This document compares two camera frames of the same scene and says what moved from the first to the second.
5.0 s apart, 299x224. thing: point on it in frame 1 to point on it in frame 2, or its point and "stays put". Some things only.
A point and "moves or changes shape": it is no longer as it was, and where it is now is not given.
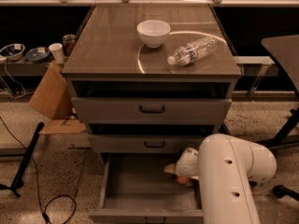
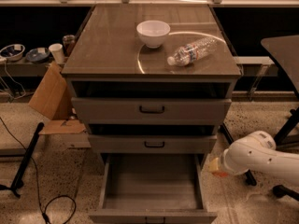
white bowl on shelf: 13,51 stays put
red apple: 182,179 moves or changes shape
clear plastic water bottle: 194,50 stays put
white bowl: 153,33 stays put
